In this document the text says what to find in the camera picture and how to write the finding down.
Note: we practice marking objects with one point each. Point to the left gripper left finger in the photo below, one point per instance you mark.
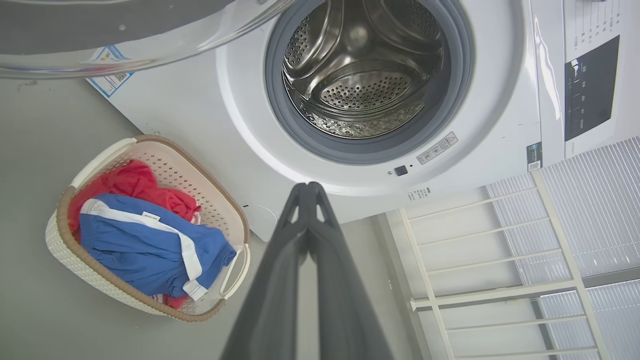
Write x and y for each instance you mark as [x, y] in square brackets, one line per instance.
[270, 310]

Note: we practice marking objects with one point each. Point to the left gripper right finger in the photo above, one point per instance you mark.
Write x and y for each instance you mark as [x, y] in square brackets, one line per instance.
[345, 300]

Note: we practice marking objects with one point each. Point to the round black glass washer door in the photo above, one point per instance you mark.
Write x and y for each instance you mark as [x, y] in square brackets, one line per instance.
[125, 35]

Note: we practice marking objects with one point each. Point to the white front-load washing machine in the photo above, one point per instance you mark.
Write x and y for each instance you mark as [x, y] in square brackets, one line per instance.
[500, 125]

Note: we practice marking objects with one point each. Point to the round white filter cover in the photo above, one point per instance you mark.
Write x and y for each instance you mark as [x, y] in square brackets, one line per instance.
[262, 220]

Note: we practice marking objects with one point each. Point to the small printed text sticker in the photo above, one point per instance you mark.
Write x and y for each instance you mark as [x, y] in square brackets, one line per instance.
[419, 194]

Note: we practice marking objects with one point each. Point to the blue garment white stripe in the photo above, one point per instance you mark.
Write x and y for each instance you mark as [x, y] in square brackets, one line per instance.
[140, 245]

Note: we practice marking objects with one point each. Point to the white laundry basket brown rim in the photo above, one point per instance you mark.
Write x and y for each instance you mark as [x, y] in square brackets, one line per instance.
[200, 180]

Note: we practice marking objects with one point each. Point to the grey warning sticker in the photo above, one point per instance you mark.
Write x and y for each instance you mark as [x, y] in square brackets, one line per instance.
[437, 148]

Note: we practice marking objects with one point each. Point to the red garment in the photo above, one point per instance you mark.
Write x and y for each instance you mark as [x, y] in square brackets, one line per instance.
[140, 182]

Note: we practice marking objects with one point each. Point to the steel perforated washer drum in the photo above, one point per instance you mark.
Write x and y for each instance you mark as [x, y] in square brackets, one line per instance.
[360, 85]

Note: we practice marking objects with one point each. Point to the white metal drying rack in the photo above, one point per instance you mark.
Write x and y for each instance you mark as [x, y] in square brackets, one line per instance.
[550, 210]

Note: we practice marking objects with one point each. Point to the dark QR label sticker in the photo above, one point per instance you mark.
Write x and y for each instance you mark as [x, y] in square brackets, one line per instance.
[534, 157]

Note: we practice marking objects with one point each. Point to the blue energy label sticker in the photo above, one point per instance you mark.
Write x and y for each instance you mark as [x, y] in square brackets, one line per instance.
[112, 82]

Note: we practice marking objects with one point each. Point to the black washer control panel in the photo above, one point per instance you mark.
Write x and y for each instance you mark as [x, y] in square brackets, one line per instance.
[592, 90]

